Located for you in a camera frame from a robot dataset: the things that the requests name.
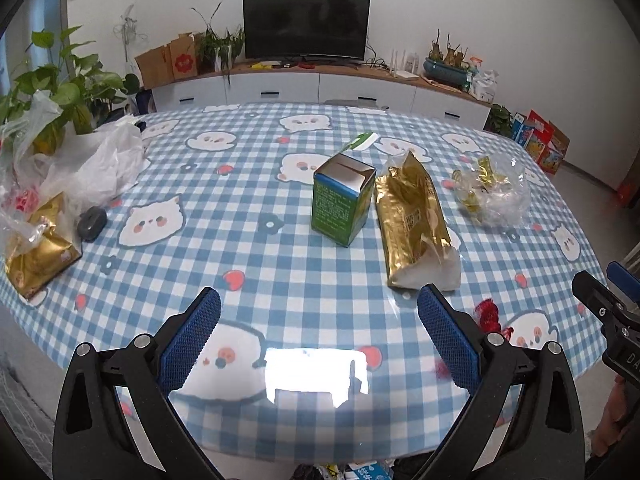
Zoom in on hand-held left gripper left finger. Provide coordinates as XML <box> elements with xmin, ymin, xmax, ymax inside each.
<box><xmin>52</xmin><ymin>287</ymin><xmax>223</xmax><ymax>480</ymax></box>

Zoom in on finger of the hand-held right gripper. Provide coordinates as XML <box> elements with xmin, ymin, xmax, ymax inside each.
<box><xmin>571</xmin><ymin>270</ymin><xmax>640</xmax><ymax>335</ymax></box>
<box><xmin>606</xmin><ymin>261</ymin><xmax>640</xmax><ymax>306</ymax></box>

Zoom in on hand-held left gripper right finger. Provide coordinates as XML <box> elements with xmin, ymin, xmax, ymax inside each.
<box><xmin>416</xmin><ymin>284</ymin><xmax>588</xmax><ymax>480</ymax></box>

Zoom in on red wrapper scraps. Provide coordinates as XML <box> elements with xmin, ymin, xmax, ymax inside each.
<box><xmin>472</xmin><ymin>297</ymin><xmax>517</xmax><ymax>343</ymax></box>

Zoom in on large gold foil bag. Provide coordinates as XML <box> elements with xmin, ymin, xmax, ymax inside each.
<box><xmin>374</xmin><ymin>150</ymin><xmax>462</xmax><ymax>291</ymax></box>

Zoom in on clear bag of gold wrappers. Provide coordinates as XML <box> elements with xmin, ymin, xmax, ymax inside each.
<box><xmin>451</xmin><ymin>152</ymin><xmax>532</xmax><ymax>233</ymax></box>

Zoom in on blue white carton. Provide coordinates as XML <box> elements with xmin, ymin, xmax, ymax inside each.
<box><xmin>345</xmin><ymin>460</ymin><xmax>391</xmax><ymax>480</ymax></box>

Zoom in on green blue carton box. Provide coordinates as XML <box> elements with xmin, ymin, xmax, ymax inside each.
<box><xmin>311</xmin><ymin>152</ymin><xmax>377</xmax><ymax>247</ymax></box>

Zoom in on green white small packet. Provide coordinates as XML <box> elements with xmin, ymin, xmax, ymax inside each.
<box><xmin>340</xmin><ymin>131</ymin><xmax>377</xmax><ymax>153</ymax></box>

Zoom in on person's right hand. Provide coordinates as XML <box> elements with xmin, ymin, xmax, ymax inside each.
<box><xmin>592</xmin><ymin>382</ymin><xmax>626</xmax><ymax>461</ymax></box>

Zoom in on blue checked cartoon tablecloth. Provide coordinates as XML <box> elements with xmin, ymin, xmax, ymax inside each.
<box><xmin>0</xmin><ymin>101</ymin><xmax>606</xmax><ymax>466</ymax></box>

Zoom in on colourful printed open box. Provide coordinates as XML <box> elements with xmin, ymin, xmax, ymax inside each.
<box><xmin>525</xmin><ymin>110</ymin><xmax>571</xmax><ymax>176</ymax></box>

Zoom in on dark grey computer mouse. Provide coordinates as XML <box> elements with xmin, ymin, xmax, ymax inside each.
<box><xmin>76</xmin><ymin>207</ymin><xmax>108</xmax><ymax>242</ymax></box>

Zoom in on blue printed box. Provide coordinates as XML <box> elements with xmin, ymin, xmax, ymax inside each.
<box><xmin>510</xmin><ymin>114</ymin><xmax>538</xmax><ymax>147</ymax></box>

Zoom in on small gold foil bag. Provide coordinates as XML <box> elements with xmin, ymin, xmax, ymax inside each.
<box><xmin>5</xmin><ymin>192</ymin><xmax>83</xmax><ymax>303</ymax></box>

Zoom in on grey patterned sofa cover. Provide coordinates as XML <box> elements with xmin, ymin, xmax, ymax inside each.
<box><xmin>0</xmin><ymin>355</ymin><xmax>56</xmax><ymax>471</ymax></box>

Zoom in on small leafy potted plant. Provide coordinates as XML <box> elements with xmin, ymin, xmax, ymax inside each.
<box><xmin>487</xmin><ymin>104</ymin><xmax>516</xmax><ymax>138</ymax></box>

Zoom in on white crumpled plastic bag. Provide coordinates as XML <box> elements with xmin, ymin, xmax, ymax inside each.
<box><xmin>37</xmin><ymin>119</ymin><xmax>151</xmax><ymax>211</ymax></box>

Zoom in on white plastic packages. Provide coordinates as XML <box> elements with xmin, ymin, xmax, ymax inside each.
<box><xmin>469</xmin><ymin>57</ymin><xmax>501</xmax><ymax>102</ymax></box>

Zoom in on bonsai in blue pot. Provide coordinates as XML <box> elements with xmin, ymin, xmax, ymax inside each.
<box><xmin>422</xmin><ymin>30</ymin><xmax>476</xmax><ymax>92</ymax></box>

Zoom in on clear plastic bag red print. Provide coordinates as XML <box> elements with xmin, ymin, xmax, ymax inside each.
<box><xmin>0</xmin><ymin>91</ymin><xmax>68</xmax><ymax>261</ymax></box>

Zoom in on white television cabinet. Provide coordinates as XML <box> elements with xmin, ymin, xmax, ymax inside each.
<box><xmin>150</xmin><ymin>57</ymin><xmax>493</xmax><ymax>131</ymax></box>

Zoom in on plain brown cardboard box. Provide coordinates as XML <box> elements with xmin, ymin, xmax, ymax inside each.
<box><xmin>134</xmin><ymin>44</ymin><xmax>176</xmax><ymax>90</ymax></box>

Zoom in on white router with antennas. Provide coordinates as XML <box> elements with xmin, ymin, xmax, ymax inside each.
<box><xmin>390</xmin><ymin>49</ymin><xmax>418</xmax><ymax>81</ymax></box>

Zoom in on cardboard box with red flower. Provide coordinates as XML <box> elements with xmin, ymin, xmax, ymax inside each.
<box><xmin>167</xmin><ymin>32</ymin><xmax>200</xmax><ymax>81</ymax></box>

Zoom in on green pothos plant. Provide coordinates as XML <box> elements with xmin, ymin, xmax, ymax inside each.
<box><xmin>0</xmin><ymin>30</ymin><xmax>141</xmax><ymax>156</ymax></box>

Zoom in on narrow leaved potted plant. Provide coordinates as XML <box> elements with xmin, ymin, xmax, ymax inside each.
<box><xmin>190</xmin><ymin>2</ymin><xmax>247</xmax><ymax>86</ymax></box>

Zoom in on black curved television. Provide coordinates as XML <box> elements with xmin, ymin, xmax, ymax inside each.
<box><xmin>242</xmin><ymin>0</ymin><xmax>372</xmax><ymax>63</ymax></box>

